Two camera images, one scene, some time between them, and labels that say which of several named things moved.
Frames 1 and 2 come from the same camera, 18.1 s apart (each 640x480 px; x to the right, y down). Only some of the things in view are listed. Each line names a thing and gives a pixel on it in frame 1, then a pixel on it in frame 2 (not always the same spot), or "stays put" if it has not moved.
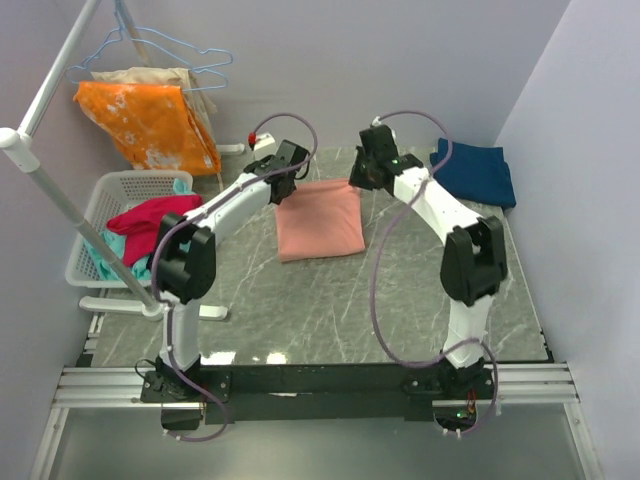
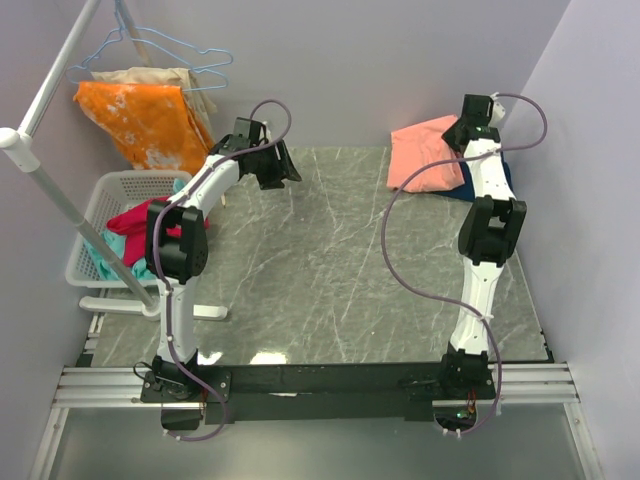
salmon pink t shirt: [321, 219] to [418, 146]
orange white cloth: [151, 123] stays put
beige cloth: [202, 107] stays put
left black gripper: [266, 161] to [283, 170]
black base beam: [235, 393] stays put
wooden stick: [134, 34] stays put
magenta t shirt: [141, 222] stays put
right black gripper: [355, 178] to [448, 136]
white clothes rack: [20, 148] stays put
